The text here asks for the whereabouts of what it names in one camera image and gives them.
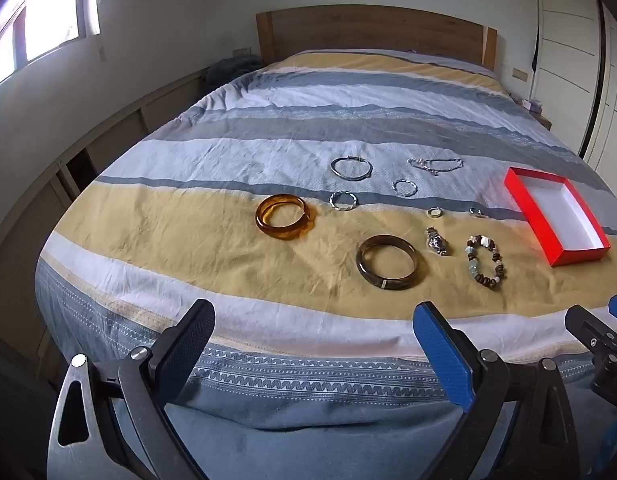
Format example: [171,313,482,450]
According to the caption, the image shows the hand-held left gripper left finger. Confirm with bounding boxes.
[47,299,216,480]

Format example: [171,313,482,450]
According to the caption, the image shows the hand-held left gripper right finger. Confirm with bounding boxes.
[413,301,581,480]

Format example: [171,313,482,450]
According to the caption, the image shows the red cardboard box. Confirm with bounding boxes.
[503,166,612,268]

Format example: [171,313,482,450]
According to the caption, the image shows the rhinestone bracelet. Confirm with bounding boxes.
[407,157,442,176]

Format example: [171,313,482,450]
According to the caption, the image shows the large thin silver bangle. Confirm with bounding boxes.
[331,156,374,181]

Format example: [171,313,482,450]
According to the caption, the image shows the dark grey-green bangle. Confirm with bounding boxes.
[356,234,427,292]

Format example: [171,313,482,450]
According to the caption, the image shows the amber bangle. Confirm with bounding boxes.
[255,193,317,241]

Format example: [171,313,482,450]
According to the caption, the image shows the twisted silver bangle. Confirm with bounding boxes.
[329,190,359,211]

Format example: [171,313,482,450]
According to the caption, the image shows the striped duvet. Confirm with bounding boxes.
[35,49,617,480]

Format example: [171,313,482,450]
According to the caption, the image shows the dark blue-grey cloth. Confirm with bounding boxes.
[204,55,263,88]

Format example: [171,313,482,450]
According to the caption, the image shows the white wardrobe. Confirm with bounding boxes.
[531,0,617,171]

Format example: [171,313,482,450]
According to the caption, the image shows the wooden bed headboard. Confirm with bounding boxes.
[256,5,498,73]

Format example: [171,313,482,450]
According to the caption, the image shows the window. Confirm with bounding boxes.
[0,0,119,91]

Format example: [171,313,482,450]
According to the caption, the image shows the brown and white beaded bracelet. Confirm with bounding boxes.
[463,233,508,291]

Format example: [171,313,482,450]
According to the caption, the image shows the low wall cabinets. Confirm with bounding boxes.
[0,67,209,361]

